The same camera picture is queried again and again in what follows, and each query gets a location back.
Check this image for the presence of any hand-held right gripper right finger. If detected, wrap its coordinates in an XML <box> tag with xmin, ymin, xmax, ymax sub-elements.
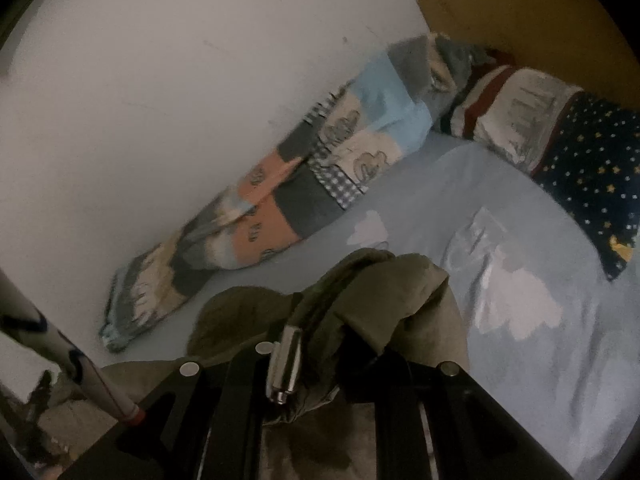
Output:
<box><xmin>340</xmin><ymin>347</ymin><xmax>573</xmax><ymax>480</ymax></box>

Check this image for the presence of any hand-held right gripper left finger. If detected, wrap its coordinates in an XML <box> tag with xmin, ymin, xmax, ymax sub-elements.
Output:
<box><xmin>60</xmin><ymin>341</ymin><xmax>283</xmax><ymax>480</ymax></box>

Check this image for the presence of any olive green hooded jacket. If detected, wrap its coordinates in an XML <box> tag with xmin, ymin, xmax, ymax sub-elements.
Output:
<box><xmin>50</xmin><ymin>247</ymin><xmax>471</xmax><ymax>480</ymax></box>

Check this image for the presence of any light blue bed sheet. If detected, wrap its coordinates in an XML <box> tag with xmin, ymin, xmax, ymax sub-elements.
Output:
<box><xmin>95</xmin><ymin>135</ymin><xmax>640</xmax><ymax>480</ymax></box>

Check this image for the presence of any patchwork printed blanket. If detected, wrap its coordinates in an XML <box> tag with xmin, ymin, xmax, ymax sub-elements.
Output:
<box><xmin>97</xmin><ymin>32</ymin><xmax>496</xmax><ymax>353</ymax></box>

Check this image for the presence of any navy star print pillow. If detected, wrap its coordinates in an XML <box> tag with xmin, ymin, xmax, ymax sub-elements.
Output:
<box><xmin>530</xmin><ymin>92</ymin><xmax>640</xmax><ymax>282</ymax></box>

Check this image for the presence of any striped white pillow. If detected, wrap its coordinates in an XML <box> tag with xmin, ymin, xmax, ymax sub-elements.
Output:
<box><xmin>440</xmin><ymin>50</ymin><xmax>586</xmax><ymax>176</ymax></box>

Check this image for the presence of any mustard yellow headboard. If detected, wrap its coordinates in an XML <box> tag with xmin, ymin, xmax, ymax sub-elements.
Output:
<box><xmin>417</xmin><ymin>0</ymin><xmax>638</xmax><ymax>111</ymax></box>

